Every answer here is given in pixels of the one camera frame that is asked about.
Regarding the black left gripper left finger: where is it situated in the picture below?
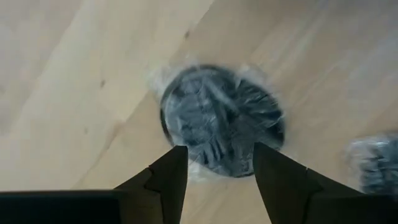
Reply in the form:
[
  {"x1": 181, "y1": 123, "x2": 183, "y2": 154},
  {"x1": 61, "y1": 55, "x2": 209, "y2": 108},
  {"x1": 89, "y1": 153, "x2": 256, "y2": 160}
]
[{"x1": 119, "y1": 145, "x2": 190, "y2": 224}]

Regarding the black round disc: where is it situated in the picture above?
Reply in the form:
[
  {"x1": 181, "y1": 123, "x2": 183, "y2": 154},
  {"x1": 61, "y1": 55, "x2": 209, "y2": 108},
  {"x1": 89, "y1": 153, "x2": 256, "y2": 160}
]
[
  {"x1": 149, "y1": 62, "x2": 289, "y2": 183},
  {"x1": 345, "y1": 133, "x2": 398, "y2": 197}
]

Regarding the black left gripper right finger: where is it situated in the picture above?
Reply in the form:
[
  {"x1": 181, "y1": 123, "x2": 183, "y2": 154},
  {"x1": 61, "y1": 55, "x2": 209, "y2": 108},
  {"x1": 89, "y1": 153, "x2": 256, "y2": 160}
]
[{"x1": 252, "y1": 142, "x2": 368, "y2": 224}]

